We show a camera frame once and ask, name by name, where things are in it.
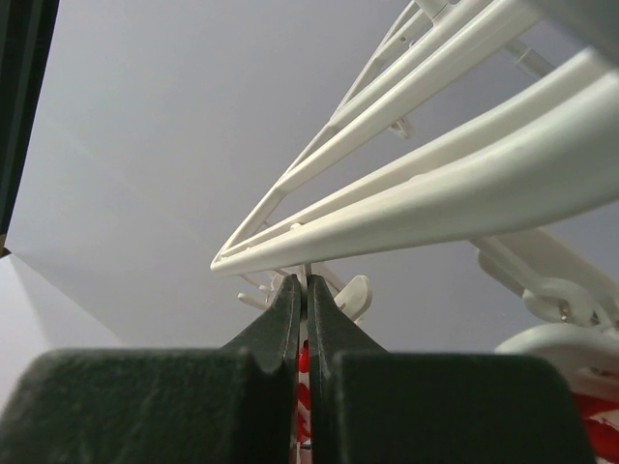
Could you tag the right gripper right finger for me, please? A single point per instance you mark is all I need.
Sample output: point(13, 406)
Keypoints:
point(369, 405)

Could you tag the white clip hanger rack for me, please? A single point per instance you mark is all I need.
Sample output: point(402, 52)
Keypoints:
point(548, 153)

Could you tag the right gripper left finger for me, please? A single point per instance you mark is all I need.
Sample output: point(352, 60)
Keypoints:
point(235, 404)

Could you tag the white rack clothes clip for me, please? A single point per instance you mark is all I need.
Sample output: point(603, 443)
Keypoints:
point(577, 302)

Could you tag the white pressed clothes clip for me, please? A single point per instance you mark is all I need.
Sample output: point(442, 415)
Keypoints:
point(352, 298)

